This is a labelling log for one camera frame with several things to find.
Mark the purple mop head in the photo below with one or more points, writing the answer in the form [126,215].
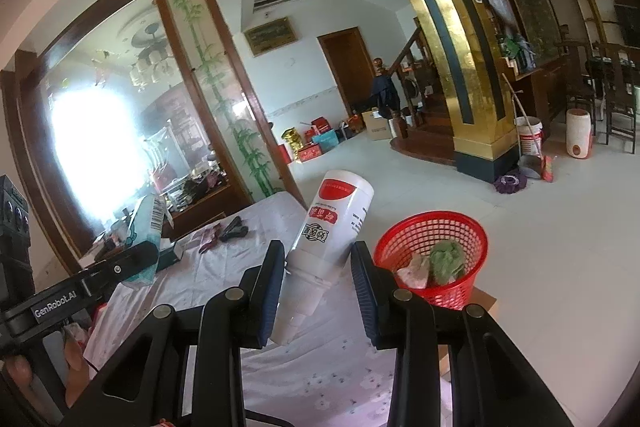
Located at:
[510,184]

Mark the teal box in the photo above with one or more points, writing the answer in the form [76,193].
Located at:
[327,142]

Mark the red plastic basket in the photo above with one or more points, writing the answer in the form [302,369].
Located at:
[465,272]

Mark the gold pillar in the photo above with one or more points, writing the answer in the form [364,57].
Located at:
[475,82]

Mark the white washing machine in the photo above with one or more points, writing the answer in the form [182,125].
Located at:
[412,89]

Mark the white orange cylinder appliance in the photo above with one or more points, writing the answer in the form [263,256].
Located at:
[579,129]

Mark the white bottle with red label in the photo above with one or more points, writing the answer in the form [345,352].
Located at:
[330,227]

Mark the grey dustpan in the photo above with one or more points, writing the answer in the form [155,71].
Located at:
[530,166]

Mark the green crumpled wrapper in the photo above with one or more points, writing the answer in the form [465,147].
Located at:
[447,262]

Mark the gold foil bag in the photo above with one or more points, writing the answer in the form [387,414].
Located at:
[291,141]

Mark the cardboard box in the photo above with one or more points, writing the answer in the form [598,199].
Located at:
[375,124]

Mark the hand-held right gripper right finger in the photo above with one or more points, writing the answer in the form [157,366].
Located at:
[370,302]

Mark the wooden staircase with railing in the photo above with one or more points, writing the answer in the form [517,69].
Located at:
[425,139]

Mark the wooden sideboard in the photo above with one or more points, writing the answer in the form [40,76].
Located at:
[542,92]

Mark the floral pink tablecloth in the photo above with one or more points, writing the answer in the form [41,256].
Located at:
[310,372]

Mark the broom with wooden stick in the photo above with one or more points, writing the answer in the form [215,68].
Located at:
[547,167]

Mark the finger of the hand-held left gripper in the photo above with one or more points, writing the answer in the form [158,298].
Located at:
[132,259]

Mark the flat red gift box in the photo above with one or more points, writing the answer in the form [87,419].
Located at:
[310,153]

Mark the dark jacket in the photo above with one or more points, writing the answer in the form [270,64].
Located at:
[386,94]

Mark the framed picture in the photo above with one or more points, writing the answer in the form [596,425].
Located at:
[270,36]

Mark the bamboo painted panel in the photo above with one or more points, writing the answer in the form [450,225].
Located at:
[220,72]

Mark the black pistol-shaped tool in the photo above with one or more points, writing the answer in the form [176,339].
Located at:
[232,229]

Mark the flat cardboard sheet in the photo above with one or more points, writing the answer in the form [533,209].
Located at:
[480,302]

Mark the white green tissue pack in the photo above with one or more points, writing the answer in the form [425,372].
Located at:
[145,227]

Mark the dark wooden chair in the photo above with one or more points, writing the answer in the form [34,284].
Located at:
[580,92]
[620,97]

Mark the brown wooden door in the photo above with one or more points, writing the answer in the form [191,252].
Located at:
[350,67]

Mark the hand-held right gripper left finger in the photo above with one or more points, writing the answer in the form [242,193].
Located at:
[270,302]

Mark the red packet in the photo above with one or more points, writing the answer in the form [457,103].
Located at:
[210,237]

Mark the person's left hand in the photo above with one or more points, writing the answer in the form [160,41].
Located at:
[75,357]

